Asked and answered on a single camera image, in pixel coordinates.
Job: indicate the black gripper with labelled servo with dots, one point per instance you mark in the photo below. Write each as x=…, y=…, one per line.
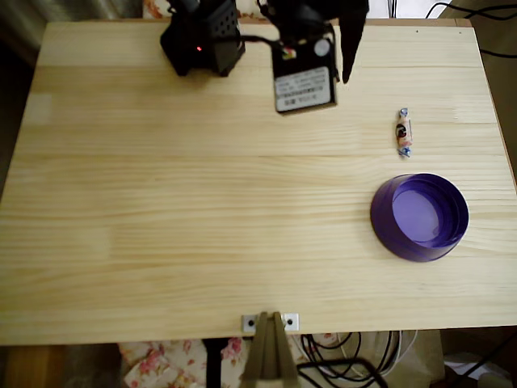
x=350, y=36

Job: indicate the candy white red blue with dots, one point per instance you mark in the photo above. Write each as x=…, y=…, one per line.
x=404, y=133

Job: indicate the black robot arm with base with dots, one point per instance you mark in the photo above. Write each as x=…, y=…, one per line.
x=202, y=44

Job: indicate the purple round bowl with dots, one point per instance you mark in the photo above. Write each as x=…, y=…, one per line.
x=416, y=214

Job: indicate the floral fabric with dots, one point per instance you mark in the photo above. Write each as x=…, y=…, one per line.
x=161, y=361
x=155, y=8

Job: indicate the black vertical pole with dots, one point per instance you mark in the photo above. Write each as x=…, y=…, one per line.
x=214, y=363

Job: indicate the silver metal mounting bracket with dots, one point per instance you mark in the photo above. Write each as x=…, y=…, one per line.
x=291, y=322

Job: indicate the beige camera stand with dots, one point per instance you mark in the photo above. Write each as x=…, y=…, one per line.
x=270, y=355

